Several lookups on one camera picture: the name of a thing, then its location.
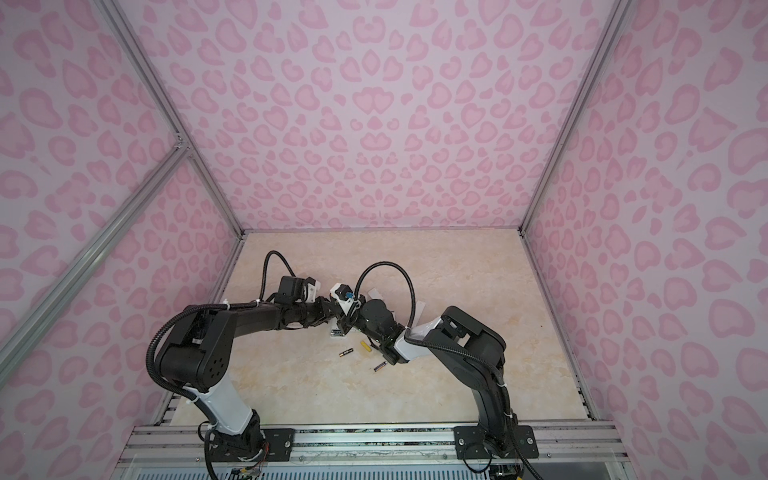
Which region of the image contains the white battery cover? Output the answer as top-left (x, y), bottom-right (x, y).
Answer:
top-left (413, 301), bottom-right (426, 326)

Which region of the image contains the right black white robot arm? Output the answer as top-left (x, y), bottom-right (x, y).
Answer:
top-left (335, 299), bottom-right (517, 457)

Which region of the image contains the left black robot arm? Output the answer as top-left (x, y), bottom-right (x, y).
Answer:
top-left (145, 289), bottom-right (340, 450)

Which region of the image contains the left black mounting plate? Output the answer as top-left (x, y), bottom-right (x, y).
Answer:
top-left (207, 428), bottom-right (295, 463)

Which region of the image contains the black mounting plate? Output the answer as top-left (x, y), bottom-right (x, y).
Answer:
top-left (207, 428), bottom-right (295, 463)
top-left (452, 425), bottom-right (540, 460)

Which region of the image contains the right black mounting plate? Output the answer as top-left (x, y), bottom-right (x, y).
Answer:
top-left (452, 425), bottom-right (540, 460)

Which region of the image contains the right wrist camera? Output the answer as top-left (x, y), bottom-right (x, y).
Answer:
top-left (330, 283), bottom-right (357, 316)

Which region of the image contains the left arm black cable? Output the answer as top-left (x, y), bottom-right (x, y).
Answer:
top-left (257, 250), bottom-right (298, 304)

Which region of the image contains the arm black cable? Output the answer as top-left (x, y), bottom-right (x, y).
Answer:
top-left (353, 260), bottom-right (505, 385)
top-left (257, 250), bottom-right (298, 304)

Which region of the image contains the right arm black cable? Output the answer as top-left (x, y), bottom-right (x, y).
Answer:
top-left (353, 260), bottom-right (505, 385)

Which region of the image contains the aluminium front rail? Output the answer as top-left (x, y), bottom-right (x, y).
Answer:
top-left (114, 420), bottom-right (636, 479)

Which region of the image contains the aluminium diagonal frame bar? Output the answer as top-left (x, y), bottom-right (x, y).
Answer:
top-left (1, 142), bottom-right (189, 385)

